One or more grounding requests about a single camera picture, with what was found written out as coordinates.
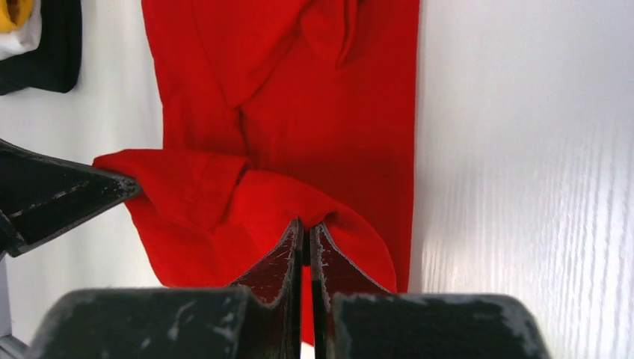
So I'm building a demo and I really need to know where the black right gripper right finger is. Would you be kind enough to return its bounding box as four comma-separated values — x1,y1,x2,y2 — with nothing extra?
310,224,550,358

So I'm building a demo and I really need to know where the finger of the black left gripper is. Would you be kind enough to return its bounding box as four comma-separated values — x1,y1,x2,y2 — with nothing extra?
1,141,141,257

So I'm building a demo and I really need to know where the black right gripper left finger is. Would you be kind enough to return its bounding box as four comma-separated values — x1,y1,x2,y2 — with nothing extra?
25,219,304,358

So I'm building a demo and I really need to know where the red t-shirt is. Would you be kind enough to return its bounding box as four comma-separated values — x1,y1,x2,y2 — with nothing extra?
92,0,421,348

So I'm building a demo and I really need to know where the folded black t-shirt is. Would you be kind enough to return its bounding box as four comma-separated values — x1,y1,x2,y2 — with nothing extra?
1,1,83,96

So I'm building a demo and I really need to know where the folded white t-shirt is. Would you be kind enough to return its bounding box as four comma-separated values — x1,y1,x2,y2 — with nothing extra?
1,0,43,60

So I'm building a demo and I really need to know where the folded orange t-shirt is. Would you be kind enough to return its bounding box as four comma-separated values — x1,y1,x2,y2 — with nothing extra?
1,0,34,33

